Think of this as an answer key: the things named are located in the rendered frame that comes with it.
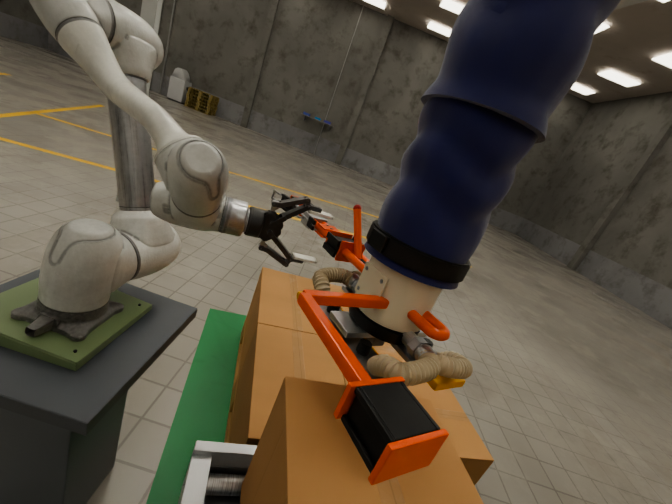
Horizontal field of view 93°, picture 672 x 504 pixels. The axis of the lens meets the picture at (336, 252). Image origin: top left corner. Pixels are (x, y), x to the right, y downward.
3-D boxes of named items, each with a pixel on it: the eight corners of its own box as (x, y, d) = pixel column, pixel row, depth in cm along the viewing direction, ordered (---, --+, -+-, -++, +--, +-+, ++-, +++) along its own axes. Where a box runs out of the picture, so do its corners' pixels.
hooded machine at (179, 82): (188, 105, 1565) (194, 73, 1516) (181, 104, 1506) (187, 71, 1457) (173, 99, 1561) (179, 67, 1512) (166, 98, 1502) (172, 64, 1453)
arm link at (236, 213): (219, 224, 84) (242, 229, 87) (217, 238, 77) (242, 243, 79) (227, 191, 81) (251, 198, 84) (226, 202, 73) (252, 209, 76)
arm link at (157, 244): (98, 280, 99) (154, 262, 119) (141, 286, 95) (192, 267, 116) (60, -10, 81) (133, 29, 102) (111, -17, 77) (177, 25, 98)
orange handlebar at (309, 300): (496, 387, 55) (507, 371, 54) (359, 411, 38) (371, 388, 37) (300, 207, 127) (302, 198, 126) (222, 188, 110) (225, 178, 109)
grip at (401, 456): (429, 466, 36) (450, 433, 34) (371, 486, 31) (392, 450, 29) (386, 404, 42) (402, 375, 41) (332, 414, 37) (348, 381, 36)
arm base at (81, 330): (-10, 324, 76) (-8, 305, 75) (66, 286, 98) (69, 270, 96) (66, 352, 78) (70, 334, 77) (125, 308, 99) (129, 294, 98)
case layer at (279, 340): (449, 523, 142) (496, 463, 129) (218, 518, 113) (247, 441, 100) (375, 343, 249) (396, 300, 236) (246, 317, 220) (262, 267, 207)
